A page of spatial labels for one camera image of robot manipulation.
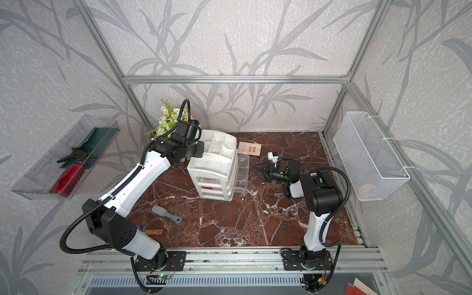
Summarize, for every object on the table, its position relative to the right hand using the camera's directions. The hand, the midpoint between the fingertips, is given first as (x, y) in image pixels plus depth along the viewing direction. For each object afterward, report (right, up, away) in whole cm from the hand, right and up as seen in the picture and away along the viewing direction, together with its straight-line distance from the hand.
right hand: (253, 170), depth 86 cm
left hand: (-25, +11, -5) cm, 27 cm away
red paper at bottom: (+36, -42, -19) cm, 59 cm away
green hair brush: (-44, -20, +1) cm, 49 cm away
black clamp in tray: (-62, +8, -21) cm, 66 cm away
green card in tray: (-63, +12, -14) cm, 66 cm away
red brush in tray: (-61, 0, -28) cm, 67 cm away
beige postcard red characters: (0, +10, +26) cm, 28 cm away
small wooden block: (-43, -26, -8) cm, 51 cm away
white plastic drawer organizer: (-16, +1, -12) cm, 20 cm away
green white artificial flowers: (-40, +26, 0) cm, 47 cm away
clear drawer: (-6, -7, +13) cm, 16 cm away
